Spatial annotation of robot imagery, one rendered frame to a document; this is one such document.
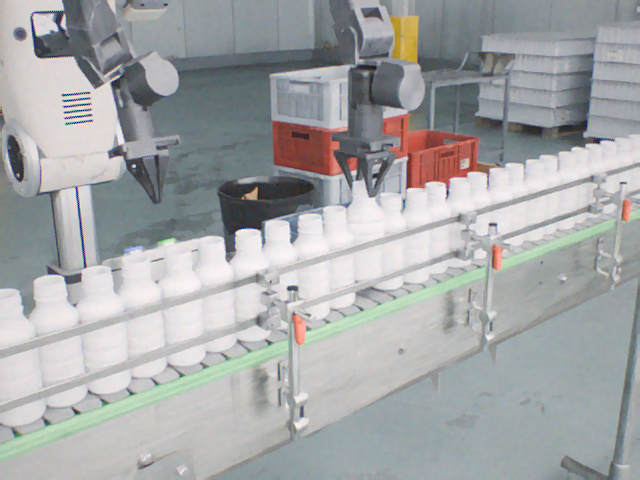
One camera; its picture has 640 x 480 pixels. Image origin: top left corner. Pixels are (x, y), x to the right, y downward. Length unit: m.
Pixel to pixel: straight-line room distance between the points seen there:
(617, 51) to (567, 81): 0.84
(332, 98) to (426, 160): 0.92
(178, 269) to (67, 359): 0.18
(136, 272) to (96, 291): 0.06
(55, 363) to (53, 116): 0.67
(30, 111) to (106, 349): 0.66
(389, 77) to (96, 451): 0.67
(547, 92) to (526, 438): 5.83
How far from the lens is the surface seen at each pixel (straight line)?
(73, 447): 1.03
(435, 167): 4.29
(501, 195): 1.51
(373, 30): 1.20
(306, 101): 3.60
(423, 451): 2.72
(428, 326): 1.39
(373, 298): 1.31
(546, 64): 8.30
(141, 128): 1.24
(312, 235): 1.18
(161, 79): 1.20
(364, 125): 1.21
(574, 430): 2.94
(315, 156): 3.62
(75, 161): 1.60
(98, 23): 1.22
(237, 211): 3.34
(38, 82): 1.55
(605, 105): 7.86
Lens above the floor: 1.51
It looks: 19 degrees down
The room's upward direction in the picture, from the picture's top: straight up
